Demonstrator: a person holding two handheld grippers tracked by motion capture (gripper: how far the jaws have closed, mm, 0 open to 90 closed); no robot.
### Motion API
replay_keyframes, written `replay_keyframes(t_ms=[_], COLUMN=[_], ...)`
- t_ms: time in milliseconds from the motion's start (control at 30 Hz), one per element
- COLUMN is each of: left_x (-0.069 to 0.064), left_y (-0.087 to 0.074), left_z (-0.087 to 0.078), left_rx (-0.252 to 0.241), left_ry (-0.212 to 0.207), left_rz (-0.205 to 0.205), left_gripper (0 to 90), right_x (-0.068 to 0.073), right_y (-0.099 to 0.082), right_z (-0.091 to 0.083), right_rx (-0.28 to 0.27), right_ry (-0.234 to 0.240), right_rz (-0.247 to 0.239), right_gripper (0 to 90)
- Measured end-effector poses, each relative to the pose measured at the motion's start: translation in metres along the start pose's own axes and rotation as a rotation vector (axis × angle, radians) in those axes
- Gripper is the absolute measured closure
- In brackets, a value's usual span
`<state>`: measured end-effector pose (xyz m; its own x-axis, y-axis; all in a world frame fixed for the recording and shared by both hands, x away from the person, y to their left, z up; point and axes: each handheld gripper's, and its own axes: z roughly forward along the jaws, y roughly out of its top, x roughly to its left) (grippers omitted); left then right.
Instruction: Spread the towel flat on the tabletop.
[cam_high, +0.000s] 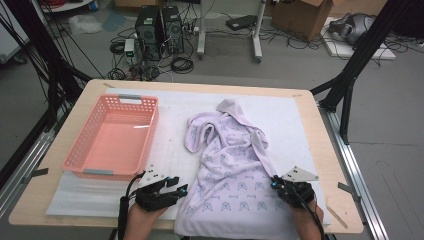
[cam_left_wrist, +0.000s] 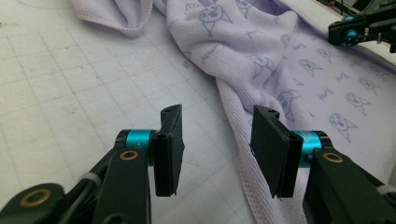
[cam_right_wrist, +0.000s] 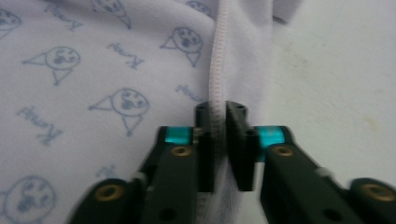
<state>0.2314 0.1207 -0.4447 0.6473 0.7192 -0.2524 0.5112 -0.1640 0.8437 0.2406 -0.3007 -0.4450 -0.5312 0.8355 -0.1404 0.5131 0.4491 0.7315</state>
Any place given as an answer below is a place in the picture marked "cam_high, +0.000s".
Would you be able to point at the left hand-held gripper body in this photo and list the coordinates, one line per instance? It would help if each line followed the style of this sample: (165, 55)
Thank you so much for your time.
(150, 200)

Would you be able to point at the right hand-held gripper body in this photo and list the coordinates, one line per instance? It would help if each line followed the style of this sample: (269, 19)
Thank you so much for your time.
(300, 195)

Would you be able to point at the lavender printed towel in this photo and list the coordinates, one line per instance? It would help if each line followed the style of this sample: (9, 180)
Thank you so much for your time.
(233, 186)

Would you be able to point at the pink plastic basket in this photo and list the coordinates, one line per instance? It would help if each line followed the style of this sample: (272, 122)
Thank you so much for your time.
(116, 143)

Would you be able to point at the person's right hand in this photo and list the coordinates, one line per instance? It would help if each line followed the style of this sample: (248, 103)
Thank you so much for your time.
(310, 223)

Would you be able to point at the white power supply box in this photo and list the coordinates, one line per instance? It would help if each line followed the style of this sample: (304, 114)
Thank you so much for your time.
(129, 50)

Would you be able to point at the white floor board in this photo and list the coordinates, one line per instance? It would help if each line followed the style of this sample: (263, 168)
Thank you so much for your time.
(343, 50)

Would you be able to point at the black computer tower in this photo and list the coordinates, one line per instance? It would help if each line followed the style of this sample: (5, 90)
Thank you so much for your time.
(172, 30)
(148, 33)

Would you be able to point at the white metal stand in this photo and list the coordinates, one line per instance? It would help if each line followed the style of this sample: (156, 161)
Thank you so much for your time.
(201, 33)

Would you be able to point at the open cardboard box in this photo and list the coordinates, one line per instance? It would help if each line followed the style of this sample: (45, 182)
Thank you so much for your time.
(300, 20)

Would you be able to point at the black flat box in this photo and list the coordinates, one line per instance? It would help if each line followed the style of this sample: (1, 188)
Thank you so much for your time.
(241, 22)

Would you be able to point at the teal floor sheet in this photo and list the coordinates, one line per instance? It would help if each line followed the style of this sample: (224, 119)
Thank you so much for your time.
(113, 21)

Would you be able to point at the grey headset device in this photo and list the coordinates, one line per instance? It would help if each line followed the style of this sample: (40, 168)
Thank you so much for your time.
(353, 26)

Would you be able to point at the clear plastic bag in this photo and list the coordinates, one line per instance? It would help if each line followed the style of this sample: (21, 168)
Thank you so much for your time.
(85, 24)

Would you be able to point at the brown cardboard box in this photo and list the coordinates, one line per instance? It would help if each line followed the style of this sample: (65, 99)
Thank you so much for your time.
(360, 6)
(136, 2)

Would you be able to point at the white round table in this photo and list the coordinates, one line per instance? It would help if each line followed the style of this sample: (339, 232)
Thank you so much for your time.
(66, 6)

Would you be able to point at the white cabinet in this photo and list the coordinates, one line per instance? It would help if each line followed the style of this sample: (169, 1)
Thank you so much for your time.
(10, 43)

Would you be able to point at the grey metal bracket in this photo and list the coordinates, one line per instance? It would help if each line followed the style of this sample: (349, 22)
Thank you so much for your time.
(348, 190)
(36, 173)

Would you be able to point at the aluminium rail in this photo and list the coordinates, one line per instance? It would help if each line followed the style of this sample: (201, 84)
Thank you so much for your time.
(30, 156)
(353, 166)

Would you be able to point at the black metal frame strut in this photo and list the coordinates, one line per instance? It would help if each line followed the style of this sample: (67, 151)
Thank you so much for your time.
(366, 43)
(40, 36)

